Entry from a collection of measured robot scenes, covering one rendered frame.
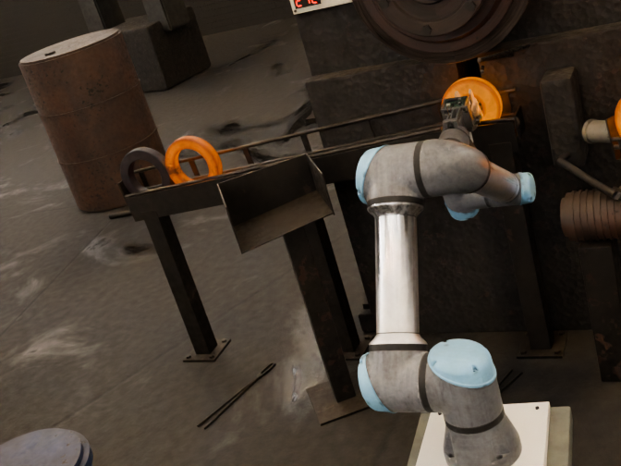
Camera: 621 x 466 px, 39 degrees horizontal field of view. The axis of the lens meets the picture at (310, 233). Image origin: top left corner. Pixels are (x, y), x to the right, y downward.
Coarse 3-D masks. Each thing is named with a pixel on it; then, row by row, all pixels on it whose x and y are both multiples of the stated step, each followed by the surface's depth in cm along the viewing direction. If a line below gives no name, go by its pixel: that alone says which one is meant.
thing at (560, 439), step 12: (552, 408) 181; (564, 408) 180; (420, 420) 189; (552, 420) 177; (564, 420) 176; (420, 432) 185; (552, 432) 174; (564, 432) 173; (420, 444) 182; (552, 444) 171; (564, 444) 170; (552, 456) 168; (564, 456) 167
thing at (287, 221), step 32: (288, 160) 241; (224, 192) 240; (256, 192) 242; (288, 192) 244; (320, 192) 239; (256, 224) 239; (288, 224) 231; (320, 288) 241; (320, 320) 245; (320, 352) 254; (320, 384) 267; (352, 384) 254; (320, 416) 251
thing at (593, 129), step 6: (588, 120) 212; (594, 120) 211; (600, 120) 209; (588, 126) 211; (594, 126) 209; (600, 126) 207; (582, 132) 212; (588, 132) 210; (594, 132) 209; (600, 132) 207; (606, 132) 205; (588, 138) 211; (594, 138) 209; (600, 138) 208; (606, 138) 206
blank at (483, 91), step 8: (464, 80) 226; (472, 80) 225; (480, 80) 225; (448, 88) 229; (456, 88) 228; (464, 88) 227; (472, 88) 226; (480, 88) 226; (488, 88) 225; (448, 96) 230; (480, 96) 226; (488, 96) 226; (496, 96) 225; (488, 104) 227; (496, 104) 226; (488, 112) 227; (496, 112) 227
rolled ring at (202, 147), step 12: (180, 144) 268; (192, 144) 266; (204, 144) 266; (168, 156) 272; (204, 156) 267; (216, 156) 267; (168, 168) 274; (180, 168) 276; (216, 168) 267; (180, 180) 275
